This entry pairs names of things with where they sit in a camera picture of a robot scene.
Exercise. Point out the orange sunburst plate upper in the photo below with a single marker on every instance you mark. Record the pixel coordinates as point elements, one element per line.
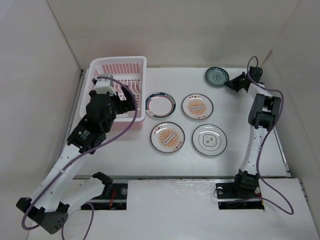
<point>197,106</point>

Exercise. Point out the blue patterned small plate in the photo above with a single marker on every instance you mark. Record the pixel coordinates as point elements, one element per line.
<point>216,76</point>

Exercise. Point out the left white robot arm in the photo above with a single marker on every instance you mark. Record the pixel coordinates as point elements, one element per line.
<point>51,204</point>

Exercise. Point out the pink white dish rack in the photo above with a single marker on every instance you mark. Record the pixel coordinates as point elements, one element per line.
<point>129,70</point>

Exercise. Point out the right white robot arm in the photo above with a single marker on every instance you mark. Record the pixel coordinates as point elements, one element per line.
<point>262,118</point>

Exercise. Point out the white grey pattern plate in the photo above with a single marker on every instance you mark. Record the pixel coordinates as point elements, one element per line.
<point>209,140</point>

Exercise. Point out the orange sunburst plate lower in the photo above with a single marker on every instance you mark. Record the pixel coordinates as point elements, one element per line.
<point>167,137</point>

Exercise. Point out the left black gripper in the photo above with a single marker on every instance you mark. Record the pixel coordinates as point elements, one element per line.
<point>128,105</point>

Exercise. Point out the orange sunburst plate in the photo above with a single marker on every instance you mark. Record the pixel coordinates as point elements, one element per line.
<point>167,137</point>
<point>197,106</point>

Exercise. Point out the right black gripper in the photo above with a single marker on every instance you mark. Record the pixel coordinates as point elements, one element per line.
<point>232,83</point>

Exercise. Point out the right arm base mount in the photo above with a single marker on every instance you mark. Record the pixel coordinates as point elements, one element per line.
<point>229,199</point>

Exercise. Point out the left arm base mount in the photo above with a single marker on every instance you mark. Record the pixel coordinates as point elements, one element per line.
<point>112,200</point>

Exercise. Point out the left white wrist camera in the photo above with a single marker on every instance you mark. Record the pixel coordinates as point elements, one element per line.
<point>103,84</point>

